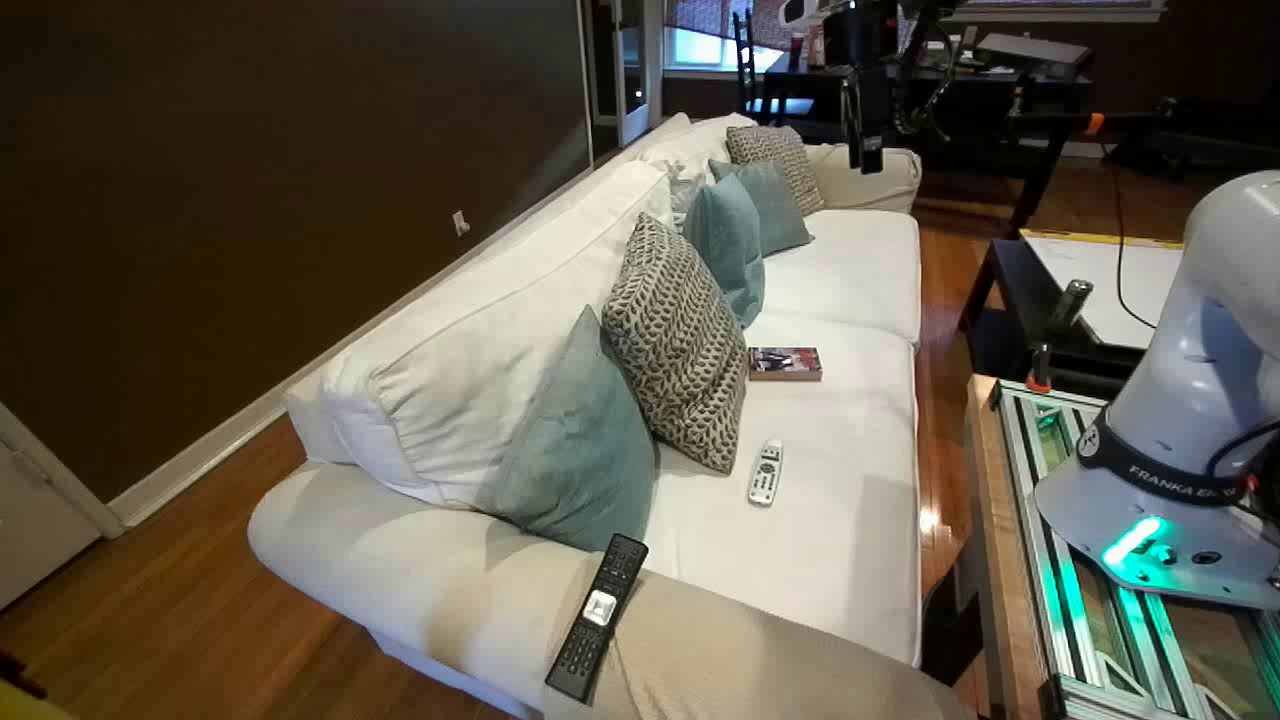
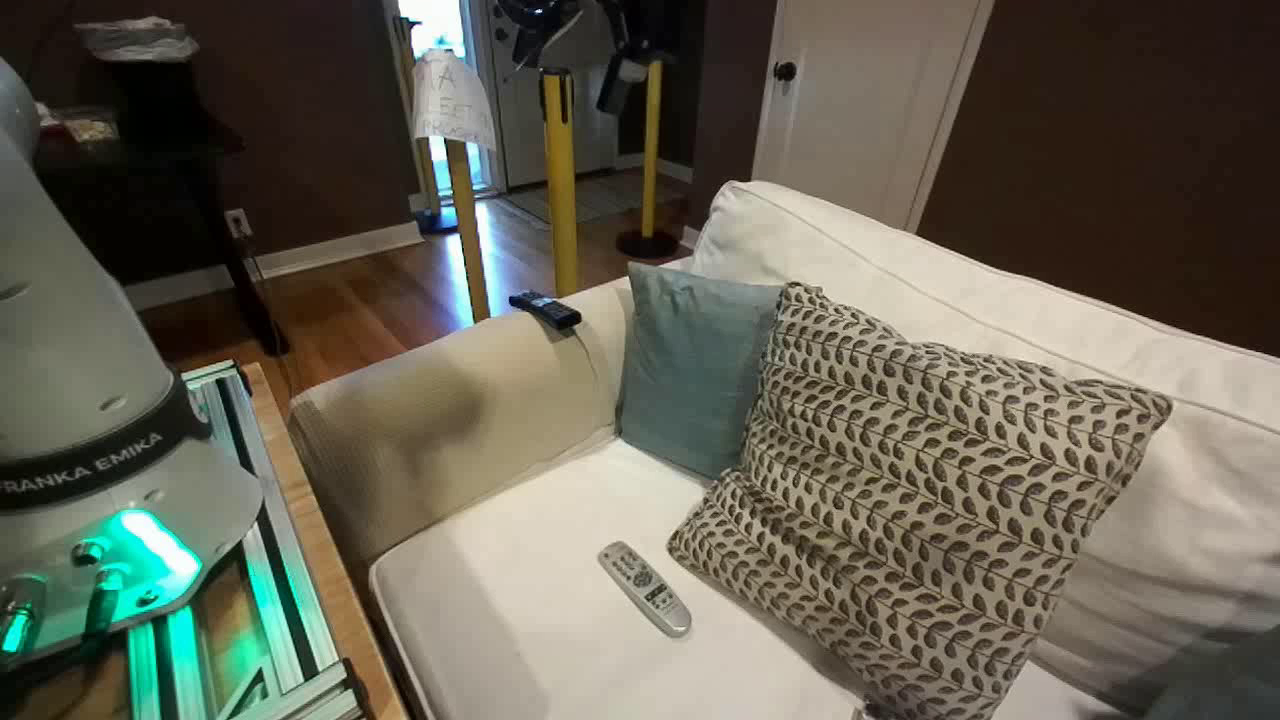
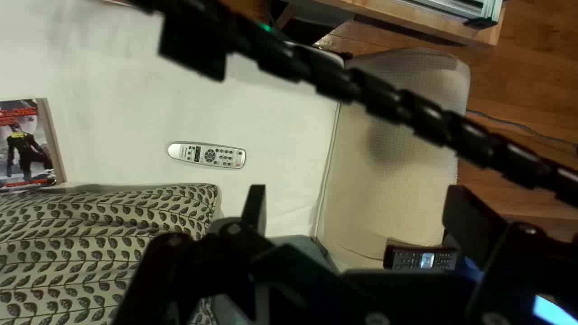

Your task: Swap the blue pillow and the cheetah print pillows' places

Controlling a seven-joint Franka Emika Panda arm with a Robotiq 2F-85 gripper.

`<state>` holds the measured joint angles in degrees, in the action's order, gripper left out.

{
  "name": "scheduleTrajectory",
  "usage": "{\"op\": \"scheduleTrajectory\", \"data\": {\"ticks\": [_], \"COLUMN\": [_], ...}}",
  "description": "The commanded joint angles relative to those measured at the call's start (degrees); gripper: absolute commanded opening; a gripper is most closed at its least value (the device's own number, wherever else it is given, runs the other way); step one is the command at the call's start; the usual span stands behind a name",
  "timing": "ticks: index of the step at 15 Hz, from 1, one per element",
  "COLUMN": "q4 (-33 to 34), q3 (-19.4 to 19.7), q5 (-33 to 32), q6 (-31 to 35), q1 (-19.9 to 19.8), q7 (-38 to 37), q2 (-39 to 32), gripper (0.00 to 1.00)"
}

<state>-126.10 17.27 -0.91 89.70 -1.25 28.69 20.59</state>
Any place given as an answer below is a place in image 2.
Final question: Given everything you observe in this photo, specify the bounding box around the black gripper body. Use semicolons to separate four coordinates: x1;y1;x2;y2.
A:
591;38;671;118

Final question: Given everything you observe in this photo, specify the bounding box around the blue square pillow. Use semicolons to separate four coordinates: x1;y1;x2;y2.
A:
613;259;793;484

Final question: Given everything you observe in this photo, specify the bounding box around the leaf print pillow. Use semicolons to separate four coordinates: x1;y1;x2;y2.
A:
664;281;1175;720

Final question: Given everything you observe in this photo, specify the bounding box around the blue-grey pillow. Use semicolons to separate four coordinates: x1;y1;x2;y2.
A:
1103;624;1280;720

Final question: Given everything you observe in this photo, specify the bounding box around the white cloth shade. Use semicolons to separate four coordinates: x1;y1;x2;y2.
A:
407;48;501;155

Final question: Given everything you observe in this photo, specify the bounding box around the white panel door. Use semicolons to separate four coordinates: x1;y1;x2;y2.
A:
752;0;997;233

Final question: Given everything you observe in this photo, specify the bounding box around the wooden stand leg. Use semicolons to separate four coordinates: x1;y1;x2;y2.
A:
444;137;498;325

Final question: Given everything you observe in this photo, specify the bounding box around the black remote control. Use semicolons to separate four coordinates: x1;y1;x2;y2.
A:
504;287;589;336

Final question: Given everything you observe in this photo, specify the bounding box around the dark side table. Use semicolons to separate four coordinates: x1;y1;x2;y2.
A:
33;58;294;355

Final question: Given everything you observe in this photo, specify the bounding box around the white cloth bundle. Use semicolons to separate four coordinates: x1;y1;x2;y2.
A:
74;11;199;67

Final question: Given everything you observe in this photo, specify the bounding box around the silver remote control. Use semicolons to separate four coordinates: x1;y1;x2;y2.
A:
595;538;697;645

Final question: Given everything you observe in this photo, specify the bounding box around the white sofa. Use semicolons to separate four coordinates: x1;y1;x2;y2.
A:
287;175;1280;720

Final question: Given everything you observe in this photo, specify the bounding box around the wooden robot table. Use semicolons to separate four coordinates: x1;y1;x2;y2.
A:
0;355;411;720

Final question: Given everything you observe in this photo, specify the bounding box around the yellow post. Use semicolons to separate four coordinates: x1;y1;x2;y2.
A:
537;74;589;302
613;53;689;263

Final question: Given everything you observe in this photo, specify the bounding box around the aluminium frame base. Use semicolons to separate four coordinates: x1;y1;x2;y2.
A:
123;361;366;720

